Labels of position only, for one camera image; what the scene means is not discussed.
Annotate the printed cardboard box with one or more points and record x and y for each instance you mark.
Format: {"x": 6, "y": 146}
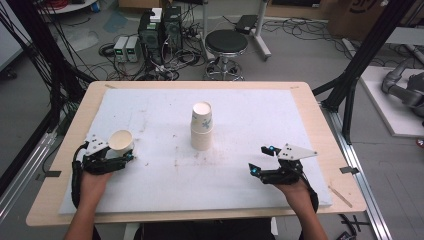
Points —
{"x": 366, "y": 16}

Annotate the black metal frame post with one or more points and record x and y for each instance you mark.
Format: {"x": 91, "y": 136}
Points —
{"x": 360, "y": 60}

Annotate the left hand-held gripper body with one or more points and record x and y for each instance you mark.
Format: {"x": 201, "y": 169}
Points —
{"x": 96, "y": 163}

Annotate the person's left hand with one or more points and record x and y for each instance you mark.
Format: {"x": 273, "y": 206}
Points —
{"x": 93, "y": 190}

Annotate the white box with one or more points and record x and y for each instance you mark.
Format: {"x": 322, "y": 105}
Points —
{"x": 156, "y": 15}

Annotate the person's dark clothing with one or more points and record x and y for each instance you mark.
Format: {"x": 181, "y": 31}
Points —
{"x": 206, "y": 230}

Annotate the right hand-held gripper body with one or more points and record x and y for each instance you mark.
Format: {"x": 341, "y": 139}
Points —
{"x": 290, "y": 171}

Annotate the black flat device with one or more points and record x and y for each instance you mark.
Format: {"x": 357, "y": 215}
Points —
{"x": 246, "y": 24}

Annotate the grey power supply unit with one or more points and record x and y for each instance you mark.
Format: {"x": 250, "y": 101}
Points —
{"x": 120, "y": 48}
{"x": 132, "y": 48}

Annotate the thin wooden stick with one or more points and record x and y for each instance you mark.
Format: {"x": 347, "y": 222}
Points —
{"x": 340, "y": 196}

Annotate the stack of paper cups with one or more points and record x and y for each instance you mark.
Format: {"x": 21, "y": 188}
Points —
{"x": 201, "y": 126}

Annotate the black computer tower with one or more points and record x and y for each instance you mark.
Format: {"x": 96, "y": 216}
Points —
{"x": 150, "y": 36}
{"x": 172, "y": 28}

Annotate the black tape piece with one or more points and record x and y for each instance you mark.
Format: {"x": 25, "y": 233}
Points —
{"x": 349, "y": 170}
{"x": 50, "y": 174}

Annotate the white platform board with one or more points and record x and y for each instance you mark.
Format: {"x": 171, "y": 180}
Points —
{"x": 383, "y": 106}

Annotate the white foam mat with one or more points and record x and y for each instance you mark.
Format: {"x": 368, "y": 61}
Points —
{"x": 233, "y": 173}

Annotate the white floral paper cup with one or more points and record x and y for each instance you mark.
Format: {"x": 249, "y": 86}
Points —
{"x": 120, "y": 141}

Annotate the black round stool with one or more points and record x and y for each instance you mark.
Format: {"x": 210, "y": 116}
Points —
{"x": 226, "y": 41}

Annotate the person's right hand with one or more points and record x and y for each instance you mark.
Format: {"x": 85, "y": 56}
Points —
{"x": 298, "y": 198}

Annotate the aluminium rail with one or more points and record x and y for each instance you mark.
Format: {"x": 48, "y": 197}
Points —
{"x": 360, "y": 173}
{"x": 23, "y": 180}

